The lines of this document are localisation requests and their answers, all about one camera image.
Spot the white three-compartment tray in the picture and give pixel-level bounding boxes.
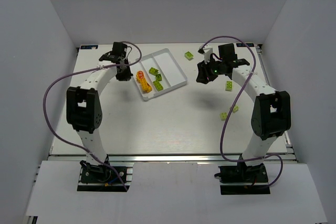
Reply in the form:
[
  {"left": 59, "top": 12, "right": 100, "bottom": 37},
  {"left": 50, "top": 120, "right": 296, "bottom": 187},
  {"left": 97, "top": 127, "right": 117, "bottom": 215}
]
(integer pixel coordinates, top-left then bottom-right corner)
[{"left": 130, "top": 48, "right": 187, "bottom": 101}]

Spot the blue label right corner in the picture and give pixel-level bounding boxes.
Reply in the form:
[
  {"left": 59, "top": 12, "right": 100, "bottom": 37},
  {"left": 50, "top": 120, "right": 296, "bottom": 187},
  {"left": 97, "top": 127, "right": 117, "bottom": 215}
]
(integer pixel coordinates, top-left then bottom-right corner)
[{"left": 236, "top": 42, "right": 255, "bottom": 47}]

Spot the aluminium table frame rail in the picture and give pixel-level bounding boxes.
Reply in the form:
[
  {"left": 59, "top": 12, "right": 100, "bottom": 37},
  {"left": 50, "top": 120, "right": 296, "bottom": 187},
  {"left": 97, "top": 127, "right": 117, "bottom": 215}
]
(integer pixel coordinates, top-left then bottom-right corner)
[{"left": 47, "top": 153, "right": 297, "bottom": 164}]

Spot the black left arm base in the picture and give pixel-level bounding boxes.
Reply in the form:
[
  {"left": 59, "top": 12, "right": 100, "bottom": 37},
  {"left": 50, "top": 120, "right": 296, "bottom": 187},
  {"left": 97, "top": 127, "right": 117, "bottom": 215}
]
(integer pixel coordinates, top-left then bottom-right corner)
[{"left": 77, "top": 161, "right": 130, "bottom": 193}]

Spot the green 2x2 lego upturned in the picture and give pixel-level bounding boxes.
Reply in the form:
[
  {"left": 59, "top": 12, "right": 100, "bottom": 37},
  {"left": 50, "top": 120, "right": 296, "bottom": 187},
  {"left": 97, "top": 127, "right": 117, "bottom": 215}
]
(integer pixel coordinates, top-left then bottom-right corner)
[{"left": 155, "top": 74, "right": 162, "bottom": 81}]

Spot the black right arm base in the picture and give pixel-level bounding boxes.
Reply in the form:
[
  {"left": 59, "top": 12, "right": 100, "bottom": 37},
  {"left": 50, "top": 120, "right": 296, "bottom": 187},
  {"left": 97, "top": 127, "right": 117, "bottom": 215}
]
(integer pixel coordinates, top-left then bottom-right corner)
[{"left": 214, "top": 163, "right": 270, "bottom": 195}]

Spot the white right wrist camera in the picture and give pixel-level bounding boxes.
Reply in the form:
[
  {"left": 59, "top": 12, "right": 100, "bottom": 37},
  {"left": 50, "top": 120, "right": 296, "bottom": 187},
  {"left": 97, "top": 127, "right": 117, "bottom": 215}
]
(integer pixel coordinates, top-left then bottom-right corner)
[{"left": 198, "top": 45, "right": 213, "bottom": 64}]

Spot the yellow 2x4 lego brick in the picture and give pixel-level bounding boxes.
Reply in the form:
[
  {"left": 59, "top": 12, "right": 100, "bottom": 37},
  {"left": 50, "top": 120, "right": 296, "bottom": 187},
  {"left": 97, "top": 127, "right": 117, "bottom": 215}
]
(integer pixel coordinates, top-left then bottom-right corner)
[{"left": 139, "top": 79, "right": 150, "bottom": 93}]

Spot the yellow round butterfly lego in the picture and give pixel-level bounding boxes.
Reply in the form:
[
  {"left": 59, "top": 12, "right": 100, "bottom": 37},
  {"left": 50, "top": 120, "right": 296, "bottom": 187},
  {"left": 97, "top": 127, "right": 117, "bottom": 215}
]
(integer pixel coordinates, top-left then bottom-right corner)
[{"left": 136, "top": 70, "right": 145, "bottom": 82}]

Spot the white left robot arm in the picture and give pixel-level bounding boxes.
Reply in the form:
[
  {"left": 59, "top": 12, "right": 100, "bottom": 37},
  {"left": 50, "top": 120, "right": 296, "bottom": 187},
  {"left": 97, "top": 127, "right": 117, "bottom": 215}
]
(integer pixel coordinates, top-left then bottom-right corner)
[{"left": 66, "top": 42, "right": 132, "bottom": 165}]

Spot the green 2x4 lego far right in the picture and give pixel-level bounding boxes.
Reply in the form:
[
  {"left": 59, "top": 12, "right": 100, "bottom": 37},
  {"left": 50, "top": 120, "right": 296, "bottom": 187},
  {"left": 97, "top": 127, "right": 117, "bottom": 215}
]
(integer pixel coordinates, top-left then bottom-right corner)
[{"left": 225, "top": 81, "right": 233, "bottom": 92}]

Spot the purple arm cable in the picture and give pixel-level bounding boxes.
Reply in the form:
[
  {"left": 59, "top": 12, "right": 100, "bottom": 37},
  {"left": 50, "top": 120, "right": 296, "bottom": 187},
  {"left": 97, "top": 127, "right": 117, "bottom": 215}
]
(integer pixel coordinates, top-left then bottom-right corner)
[
  {"left": 43, "top": 41, "right": 143, "bottom": 192},
  {"left": 198, "top": 35, "right": 284, "bottom": 188}
]

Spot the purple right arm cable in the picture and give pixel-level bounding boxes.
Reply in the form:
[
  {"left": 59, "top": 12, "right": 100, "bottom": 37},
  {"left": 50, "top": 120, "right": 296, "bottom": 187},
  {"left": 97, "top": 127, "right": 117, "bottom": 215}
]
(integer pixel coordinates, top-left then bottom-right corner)
[{"left": 198, "top": 35, "right": 284, "bottom": 188}]

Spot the blue label corner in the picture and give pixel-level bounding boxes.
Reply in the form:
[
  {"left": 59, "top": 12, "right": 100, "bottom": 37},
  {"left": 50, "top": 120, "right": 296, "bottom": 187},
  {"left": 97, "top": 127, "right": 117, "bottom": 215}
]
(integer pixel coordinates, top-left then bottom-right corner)
[
  {"left": 80, "top": 45, "right": 98, "bottom": 50},
  {"left": 236, "top": 42, "right": 255, "bottom": 47}
]

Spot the green 2x2 lego front right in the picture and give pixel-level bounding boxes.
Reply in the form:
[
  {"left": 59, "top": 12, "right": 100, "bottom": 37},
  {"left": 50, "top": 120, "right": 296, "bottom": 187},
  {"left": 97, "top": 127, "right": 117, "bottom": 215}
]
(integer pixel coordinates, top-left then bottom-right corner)
[{"left": 220, "top": 112, "right": 228, "bottom": 121}]

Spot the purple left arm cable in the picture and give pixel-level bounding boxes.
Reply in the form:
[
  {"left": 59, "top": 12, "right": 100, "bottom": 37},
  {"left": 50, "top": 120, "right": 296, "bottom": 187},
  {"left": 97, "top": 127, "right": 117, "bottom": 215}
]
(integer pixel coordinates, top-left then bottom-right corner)
[{"left": 43, "top": 41, "right": 143, "bottom": 192}]

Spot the green 2x4 lego brick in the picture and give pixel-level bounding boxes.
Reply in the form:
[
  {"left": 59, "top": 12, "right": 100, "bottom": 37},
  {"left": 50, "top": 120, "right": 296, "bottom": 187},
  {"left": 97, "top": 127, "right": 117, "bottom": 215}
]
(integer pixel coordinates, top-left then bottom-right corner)
[{"left": 153, "top": 80, "right": 164, "bottom": 92}]

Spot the green 2x2 lego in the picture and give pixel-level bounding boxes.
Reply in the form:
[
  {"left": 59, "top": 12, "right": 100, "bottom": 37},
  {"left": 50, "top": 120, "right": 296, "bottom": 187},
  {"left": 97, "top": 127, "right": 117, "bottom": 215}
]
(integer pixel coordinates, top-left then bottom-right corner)
[
  {"left": 220, "top": 112, "right": 228, "bottom": 121},
  {"left": 232, "top": 105, "right": 239, "bottom": 113}
]

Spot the blue label left corner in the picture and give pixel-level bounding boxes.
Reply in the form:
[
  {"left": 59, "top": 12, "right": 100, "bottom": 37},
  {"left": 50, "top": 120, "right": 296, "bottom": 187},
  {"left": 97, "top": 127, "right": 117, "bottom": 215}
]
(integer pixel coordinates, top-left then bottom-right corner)
[{"left": 80, "top": 45, "right": 98, "bottom": 50}]

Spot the yellow sloped printed lego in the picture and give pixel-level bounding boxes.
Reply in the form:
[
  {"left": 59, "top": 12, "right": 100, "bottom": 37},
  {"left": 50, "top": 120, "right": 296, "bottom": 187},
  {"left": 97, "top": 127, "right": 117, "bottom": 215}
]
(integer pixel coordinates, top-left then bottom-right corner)
[{"left": 144, "top": 86, "right": 152, "bottom": 93}]

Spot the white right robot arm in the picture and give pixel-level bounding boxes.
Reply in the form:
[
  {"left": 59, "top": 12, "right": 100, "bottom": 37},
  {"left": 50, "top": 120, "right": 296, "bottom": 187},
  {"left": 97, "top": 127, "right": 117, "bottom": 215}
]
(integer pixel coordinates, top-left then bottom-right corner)
[{"left": 196, "top": 44, "right": 291, "bottom": 167}]

